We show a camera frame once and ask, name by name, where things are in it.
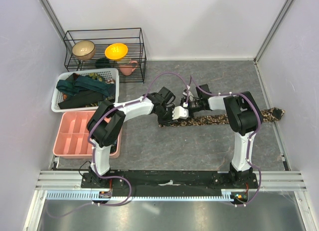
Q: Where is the brown floral tie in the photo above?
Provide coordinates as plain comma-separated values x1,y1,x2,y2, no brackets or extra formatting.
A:
159,107,286,129

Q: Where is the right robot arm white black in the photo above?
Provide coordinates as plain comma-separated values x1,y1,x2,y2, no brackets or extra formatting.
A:
188,84,263,188

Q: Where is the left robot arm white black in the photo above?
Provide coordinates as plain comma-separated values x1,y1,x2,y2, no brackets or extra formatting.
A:
87,87,176,188

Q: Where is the rolled dark floral tie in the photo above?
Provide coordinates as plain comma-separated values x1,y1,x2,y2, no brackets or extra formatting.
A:
110,140,118,154

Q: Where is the pink mug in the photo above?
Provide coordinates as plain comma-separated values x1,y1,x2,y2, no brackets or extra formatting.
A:
119,60,139,76

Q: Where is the orange bowl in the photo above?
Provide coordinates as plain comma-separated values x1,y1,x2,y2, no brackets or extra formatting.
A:
105,43,128,61

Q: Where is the green floral tie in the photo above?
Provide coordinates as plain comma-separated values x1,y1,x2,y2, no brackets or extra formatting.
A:
86,73,105,83

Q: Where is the dark green bowl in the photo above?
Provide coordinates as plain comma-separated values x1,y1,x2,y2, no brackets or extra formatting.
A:
95,57,111,69

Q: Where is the black tie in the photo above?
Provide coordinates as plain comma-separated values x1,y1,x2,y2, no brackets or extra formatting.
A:
58,90,104,109

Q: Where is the teal tie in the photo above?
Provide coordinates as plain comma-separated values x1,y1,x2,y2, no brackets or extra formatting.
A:
56,73,116,97

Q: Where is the pink divided tray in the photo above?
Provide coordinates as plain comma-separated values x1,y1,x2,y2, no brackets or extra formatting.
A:
53,110,123,159

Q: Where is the beige bowl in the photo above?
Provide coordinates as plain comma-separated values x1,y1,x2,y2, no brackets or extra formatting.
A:
72,40,96,61

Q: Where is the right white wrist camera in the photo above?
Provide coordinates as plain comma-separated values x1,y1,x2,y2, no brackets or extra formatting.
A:
182,85,194,100

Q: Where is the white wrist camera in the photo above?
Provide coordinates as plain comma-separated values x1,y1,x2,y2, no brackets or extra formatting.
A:
172,102,189,120
182,85,194,100

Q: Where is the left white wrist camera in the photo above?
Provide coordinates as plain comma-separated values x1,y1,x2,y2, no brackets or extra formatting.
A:
172,102,189,120

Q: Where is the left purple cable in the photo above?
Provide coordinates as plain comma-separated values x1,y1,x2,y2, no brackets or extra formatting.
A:
46,71,190,219

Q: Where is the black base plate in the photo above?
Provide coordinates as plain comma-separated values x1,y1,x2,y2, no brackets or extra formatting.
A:
81,170,252,196

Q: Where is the black wire rack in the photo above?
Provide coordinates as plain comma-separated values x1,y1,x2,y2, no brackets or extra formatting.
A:
63,27,147,83

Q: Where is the aluminium rail frame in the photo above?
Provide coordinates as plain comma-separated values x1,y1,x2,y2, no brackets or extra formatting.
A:
23,155,312,231

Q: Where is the light blue cable duct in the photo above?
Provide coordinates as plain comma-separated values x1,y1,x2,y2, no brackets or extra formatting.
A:
46,190,248,202

